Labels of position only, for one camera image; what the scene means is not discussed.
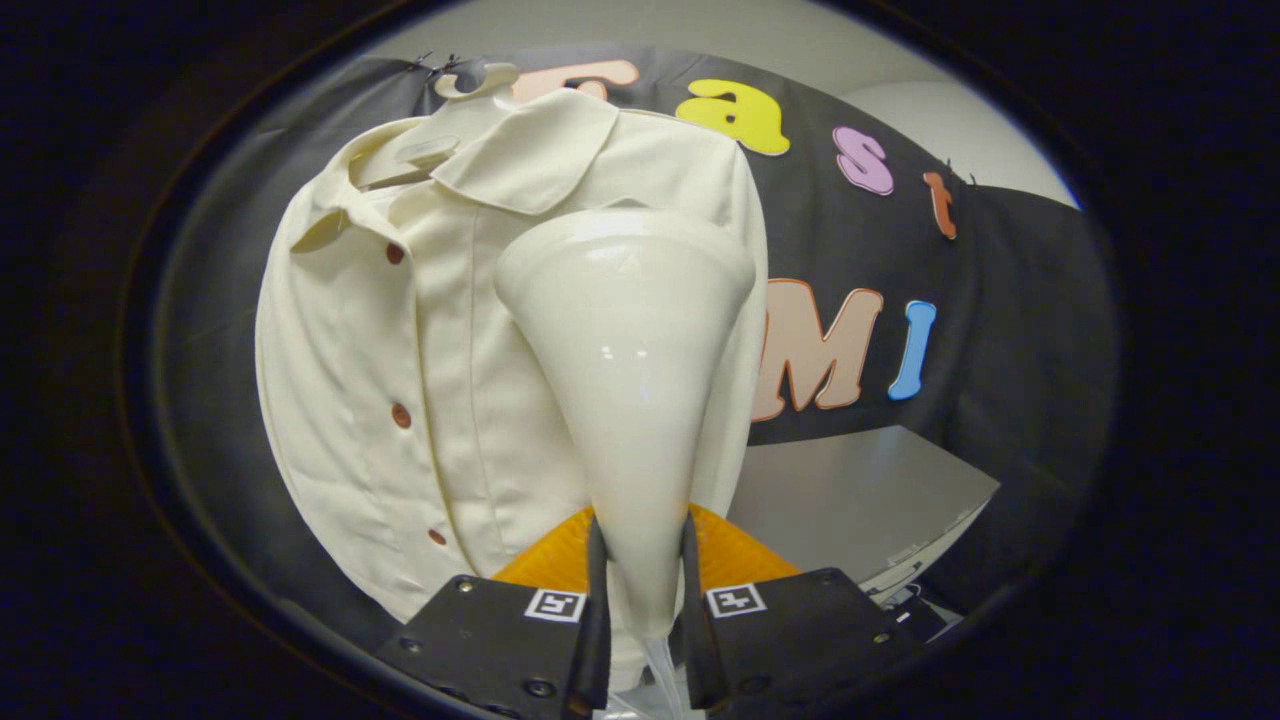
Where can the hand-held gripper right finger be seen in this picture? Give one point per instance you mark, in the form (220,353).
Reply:
(691,600)

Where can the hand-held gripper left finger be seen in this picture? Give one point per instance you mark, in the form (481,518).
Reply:
(598,610)

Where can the cream button-up shirt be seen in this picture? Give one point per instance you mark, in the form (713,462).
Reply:
(450,350)

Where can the white clothes hanger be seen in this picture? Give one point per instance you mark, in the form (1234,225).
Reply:
(420,155)

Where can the grey cabinet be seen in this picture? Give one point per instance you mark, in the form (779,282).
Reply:
(850,490)

